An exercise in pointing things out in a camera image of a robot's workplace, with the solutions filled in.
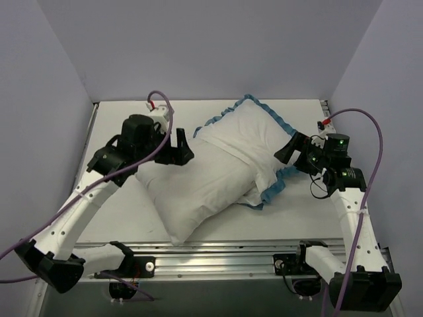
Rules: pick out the white pillow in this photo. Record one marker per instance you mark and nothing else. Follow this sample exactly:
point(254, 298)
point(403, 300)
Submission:
point(185, 196)

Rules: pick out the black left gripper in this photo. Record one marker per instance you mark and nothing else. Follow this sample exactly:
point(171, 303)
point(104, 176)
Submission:
point(170, 153)

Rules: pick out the blue houndstooth pillow with pillowcase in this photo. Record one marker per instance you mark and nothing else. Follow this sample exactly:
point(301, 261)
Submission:
point(253, 132)

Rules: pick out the aluminium rail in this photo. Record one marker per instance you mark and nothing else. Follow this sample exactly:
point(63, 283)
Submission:
point(85, 144)
point(346, 185)

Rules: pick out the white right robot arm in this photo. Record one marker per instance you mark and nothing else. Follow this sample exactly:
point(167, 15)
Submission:
point(364, 282)

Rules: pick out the aluminium right side rail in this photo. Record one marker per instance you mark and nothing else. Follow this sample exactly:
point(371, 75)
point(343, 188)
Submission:
point(346, 185)

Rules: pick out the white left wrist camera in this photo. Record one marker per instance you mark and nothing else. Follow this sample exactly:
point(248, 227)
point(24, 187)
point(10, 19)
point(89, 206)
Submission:
point(160, 112)

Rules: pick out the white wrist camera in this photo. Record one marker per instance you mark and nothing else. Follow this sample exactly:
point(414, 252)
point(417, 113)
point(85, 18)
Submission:
point(160, 112)
point(325, 127)

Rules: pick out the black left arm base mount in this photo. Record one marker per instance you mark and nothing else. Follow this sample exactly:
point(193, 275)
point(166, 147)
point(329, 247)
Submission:
point(142, 265)

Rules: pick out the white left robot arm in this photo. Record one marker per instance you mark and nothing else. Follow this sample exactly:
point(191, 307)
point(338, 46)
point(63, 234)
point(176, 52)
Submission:
point(51, 254)

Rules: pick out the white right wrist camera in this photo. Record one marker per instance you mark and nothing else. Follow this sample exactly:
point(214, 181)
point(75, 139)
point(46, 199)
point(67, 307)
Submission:
point(325, 127)

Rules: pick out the aluminium front rail frame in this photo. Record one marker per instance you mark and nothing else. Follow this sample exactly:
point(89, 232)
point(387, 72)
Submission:
point(233, 258)

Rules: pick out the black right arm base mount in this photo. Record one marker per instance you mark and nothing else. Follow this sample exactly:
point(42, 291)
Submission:
point(291, 264)

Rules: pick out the aluminium left side rail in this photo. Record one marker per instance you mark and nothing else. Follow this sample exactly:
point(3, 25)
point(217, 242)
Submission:
point(85, 144)

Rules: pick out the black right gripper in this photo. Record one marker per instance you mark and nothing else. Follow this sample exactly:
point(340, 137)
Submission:
point(301, 155)

